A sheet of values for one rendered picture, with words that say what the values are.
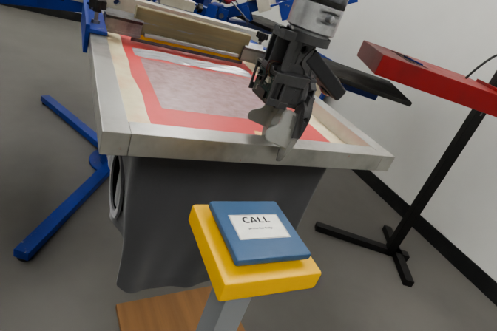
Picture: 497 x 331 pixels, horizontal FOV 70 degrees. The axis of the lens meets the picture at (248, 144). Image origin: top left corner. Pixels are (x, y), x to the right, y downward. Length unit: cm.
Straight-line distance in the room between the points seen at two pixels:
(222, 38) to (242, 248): 84
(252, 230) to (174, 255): 43
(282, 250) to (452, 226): 237
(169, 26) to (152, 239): 61
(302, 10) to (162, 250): 57
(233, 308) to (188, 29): 82
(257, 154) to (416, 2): 270
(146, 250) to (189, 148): 33
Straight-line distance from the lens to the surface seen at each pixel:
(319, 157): 68
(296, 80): 55
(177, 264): 88
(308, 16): 54
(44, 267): 167
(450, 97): 180
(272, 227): 45
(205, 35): 113
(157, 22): 109
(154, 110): 69
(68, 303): 156
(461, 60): 283
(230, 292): 40
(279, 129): 57
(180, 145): 54
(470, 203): 269
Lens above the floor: 123
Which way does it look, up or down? 25 degrees down
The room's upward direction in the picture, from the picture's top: 20 degrees clockwise
